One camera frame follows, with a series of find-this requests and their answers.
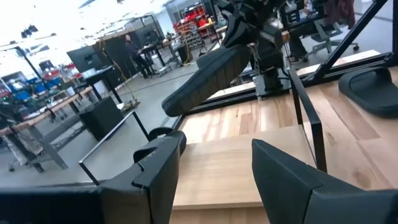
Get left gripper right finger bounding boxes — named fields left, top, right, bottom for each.
left=252, top=139, right=333, bottom=224

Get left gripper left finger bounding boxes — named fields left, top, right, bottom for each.
left=99, top=136, right=182, bottom=224

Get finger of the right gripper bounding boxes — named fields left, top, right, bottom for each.
left=222, top=11, right=251, bottom=48

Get rack with red bins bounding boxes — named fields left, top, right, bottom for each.
left=172, top=3, right=216, bottom=50

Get small black bin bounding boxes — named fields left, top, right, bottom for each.
left=176, top=43, right=194, bottom=65

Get grey office chair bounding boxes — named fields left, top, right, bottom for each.
left=306, top=18, right=361, bottom=58

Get black floor cabinet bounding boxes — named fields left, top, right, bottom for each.
left=78, top=96, right=126, bottom=142

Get black rolling desk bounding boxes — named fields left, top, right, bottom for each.
left=139, top=37, right=184, bottom=78

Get black standing desk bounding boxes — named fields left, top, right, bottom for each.
left=84, top=64, right=137, bottom=105

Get long wooden workbench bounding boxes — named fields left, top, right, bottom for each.
left=0, top=86, right=94, bottom=171

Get large black display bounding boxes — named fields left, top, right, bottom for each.
left=66, top=45, right=105, bottom=75

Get shelves with coloured bins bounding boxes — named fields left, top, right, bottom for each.
left=0, top=62, right=78, bottom=103

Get black arched bracket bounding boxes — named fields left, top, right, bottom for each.
left=132, top=126, right=188, bottom=163

